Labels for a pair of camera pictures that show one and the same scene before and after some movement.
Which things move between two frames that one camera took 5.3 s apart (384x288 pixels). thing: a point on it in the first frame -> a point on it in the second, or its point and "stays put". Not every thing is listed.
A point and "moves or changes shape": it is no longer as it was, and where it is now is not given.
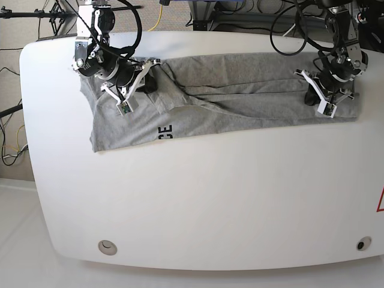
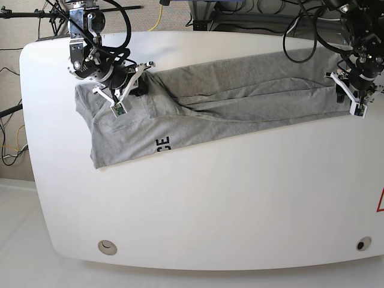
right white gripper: (327, 106) -> (358, 107)
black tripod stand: (56, 15) stays put
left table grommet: (107, 247) stays put
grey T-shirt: (199, 95) moves or changes shape
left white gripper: (129, 102) -> (119, 107)
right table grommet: (363, 243) stays put
